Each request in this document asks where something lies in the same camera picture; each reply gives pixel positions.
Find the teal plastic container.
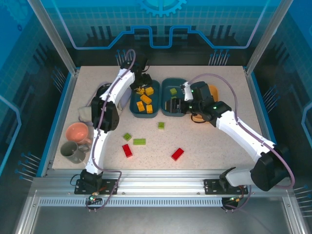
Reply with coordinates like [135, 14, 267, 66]
[129, 79, 161, 119]
[160, 77, 190, 117]

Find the lavender plate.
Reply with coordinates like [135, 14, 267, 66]
[94, 82, 131, 109]

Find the black round bowl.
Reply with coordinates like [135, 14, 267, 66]
[95, 85, 108, 99]

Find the long red lego brick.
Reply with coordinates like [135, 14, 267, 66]
[171, 147, 185, 161]
[121, 143, 133, 158]

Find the grey mug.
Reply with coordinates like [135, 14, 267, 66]
[59, 140, 90, 165]

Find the small LED circuit board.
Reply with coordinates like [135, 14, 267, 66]
[223, 195, 244, 204]
[88, 192, 102, 203]

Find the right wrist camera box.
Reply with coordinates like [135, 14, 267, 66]
[180, 81, 194, 102]

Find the aluminium side rail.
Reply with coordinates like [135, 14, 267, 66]
[243, 67, 290, 177]
[40, 68, 80, 177]

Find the aluminium cross rail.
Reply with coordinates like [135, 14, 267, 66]
[31, 169, 294, 196]

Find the aluminium frame post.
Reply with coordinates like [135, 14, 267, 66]
[244, 0, 291, 76]
[27, 0, 80, 76]

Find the slotted aluminium cable duct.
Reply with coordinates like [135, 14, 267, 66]
[38, 197, 224, 207]

